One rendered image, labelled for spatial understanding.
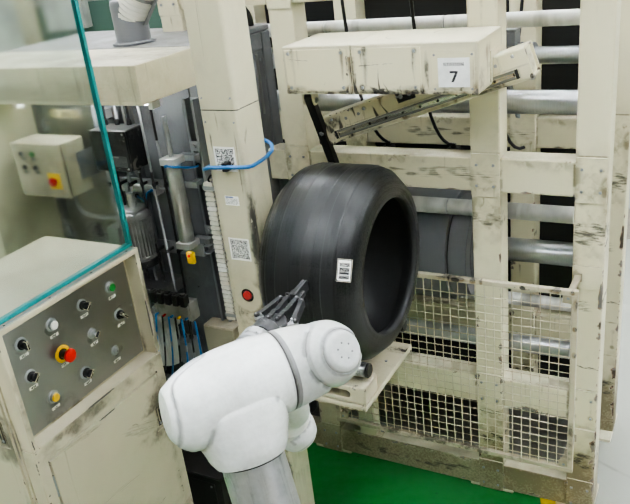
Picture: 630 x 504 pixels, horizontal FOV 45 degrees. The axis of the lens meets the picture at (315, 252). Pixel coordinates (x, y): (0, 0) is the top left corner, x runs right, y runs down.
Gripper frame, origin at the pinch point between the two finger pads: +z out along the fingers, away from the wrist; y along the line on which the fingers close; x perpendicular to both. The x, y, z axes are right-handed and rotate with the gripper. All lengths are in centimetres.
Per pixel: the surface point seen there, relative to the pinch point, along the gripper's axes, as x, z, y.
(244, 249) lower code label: 4.9, 23.1, 32.5
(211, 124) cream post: -34, 29, 37
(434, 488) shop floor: 133, 55, -6
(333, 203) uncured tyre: -16.2, 19.1, -3.7
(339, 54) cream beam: -44, 56, 7
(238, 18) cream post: -61, 40, 28
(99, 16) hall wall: 107, 715, 734
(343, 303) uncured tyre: 5.6, 4.7, -9.7
